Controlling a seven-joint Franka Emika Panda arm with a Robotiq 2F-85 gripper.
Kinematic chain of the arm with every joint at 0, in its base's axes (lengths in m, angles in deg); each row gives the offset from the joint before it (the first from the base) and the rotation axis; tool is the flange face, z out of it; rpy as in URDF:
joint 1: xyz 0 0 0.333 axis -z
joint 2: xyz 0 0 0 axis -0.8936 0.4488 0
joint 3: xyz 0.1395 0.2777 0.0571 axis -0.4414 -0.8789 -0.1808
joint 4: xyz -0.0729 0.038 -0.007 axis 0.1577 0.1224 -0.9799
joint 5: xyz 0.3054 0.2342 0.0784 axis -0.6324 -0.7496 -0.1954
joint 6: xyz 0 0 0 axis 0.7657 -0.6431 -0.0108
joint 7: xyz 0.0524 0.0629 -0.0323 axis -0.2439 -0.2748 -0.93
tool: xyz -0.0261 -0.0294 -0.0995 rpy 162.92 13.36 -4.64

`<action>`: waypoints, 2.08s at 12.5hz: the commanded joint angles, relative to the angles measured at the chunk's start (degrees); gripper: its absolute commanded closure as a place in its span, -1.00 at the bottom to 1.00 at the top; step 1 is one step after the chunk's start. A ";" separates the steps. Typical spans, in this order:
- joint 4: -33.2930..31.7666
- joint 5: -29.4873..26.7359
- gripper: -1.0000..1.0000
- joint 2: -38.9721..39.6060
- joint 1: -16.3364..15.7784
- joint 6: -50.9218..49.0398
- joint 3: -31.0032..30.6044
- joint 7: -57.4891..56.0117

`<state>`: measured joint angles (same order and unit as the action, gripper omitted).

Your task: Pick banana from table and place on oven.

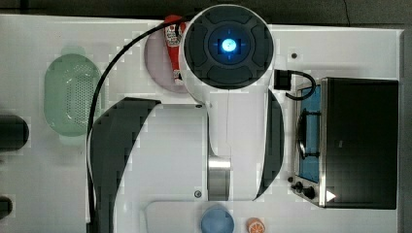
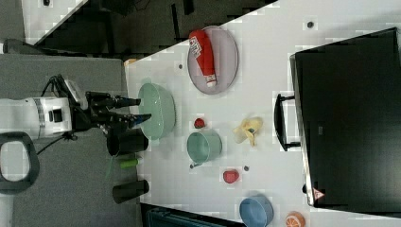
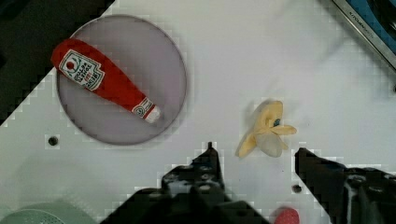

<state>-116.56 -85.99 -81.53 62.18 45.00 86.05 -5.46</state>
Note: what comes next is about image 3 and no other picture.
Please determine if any red plush ketchup bottle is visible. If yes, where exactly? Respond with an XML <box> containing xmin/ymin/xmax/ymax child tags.
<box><xmin>51</xmin><ymin>38</ymin><xmax>161</xmax><ymax>123</ymax></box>

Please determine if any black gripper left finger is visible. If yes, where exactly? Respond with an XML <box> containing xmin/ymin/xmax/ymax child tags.
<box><xmin>101</xmin><ymin>145</ymin><xmax>270</xmax><ymax>224</ymax></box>

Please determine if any round purple plate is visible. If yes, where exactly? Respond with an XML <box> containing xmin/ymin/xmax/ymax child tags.
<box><xmin>51</xmin><ymin>15</ymin><xmax>188</xmax><ymax>146</ymax></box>

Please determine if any green perforated colander basket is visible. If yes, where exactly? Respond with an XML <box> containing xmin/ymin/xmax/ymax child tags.
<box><xmin>1</xmin><ymin>202</ymin><xmax>98</xmax><ymax>224</ymax></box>

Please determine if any yellow plush peeled banana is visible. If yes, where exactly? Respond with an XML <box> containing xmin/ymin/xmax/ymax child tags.
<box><xmin>236</xmin><ymin>101</ymin><xmax>297</xmax><ymax>158</ymax></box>

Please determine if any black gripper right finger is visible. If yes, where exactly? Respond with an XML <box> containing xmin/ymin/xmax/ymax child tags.
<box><xmin>294</xmin><ymin>147</ymin><xmax>396</xmax><ymax>224</ymax></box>

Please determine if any small red toy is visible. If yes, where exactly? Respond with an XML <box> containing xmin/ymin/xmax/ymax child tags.
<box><xmin>274</xmin><ymin>208</ymin><xmax>300</xmax><ymax>224</ymax></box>

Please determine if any black toaster oven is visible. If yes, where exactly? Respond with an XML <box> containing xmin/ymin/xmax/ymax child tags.
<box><xmin>332</xmin><ymin>0</ymin><xmax>396</xmax><ymax>69</ymax></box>

